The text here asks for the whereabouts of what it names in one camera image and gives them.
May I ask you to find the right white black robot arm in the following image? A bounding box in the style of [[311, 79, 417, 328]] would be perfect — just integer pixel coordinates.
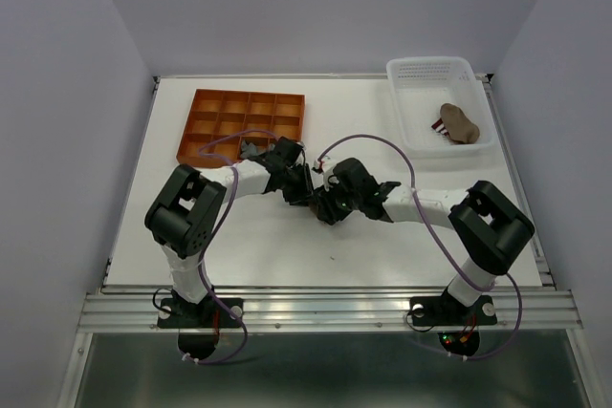
[[312, 158, 535, 328]]

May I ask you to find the orange compartment tray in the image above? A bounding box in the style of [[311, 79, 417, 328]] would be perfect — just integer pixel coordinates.
[[176, 89, 306, 168]]

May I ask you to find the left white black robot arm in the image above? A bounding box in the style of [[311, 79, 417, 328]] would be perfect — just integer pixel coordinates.
[[144, 137, 313, 329]]

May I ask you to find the brown sock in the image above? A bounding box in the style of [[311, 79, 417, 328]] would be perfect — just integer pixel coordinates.
[[309, 202, 320, 218], [440, 103, 480, 144]]

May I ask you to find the red white striped sock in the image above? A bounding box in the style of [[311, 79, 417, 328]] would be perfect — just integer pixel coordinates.
[[431, 118, 449, 137]]

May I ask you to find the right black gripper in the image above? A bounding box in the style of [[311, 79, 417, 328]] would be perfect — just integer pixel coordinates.
[[312, 175, 361, 225]]

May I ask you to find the aluminium rail frame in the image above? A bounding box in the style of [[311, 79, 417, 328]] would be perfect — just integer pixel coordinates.
[[56, 74, 599, 408]]

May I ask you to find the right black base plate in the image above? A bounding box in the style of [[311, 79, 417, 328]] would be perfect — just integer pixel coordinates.
[[409, 295, 497, 328]]

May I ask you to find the grey sock pair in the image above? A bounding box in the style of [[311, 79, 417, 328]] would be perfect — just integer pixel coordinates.
[[239, 140, 268, 160]]

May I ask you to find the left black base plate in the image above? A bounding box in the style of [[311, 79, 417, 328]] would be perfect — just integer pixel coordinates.
[[156, 296, 243, 330]]

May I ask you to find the white plastic basket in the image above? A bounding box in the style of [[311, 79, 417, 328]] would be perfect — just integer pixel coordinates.
[[386, 56, 497, 159]]

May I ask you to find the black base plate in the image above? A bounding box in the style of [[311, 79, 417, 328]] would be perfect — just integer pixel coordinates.
[[409, 295, 497, 328], [156, 296, 243, 330]]

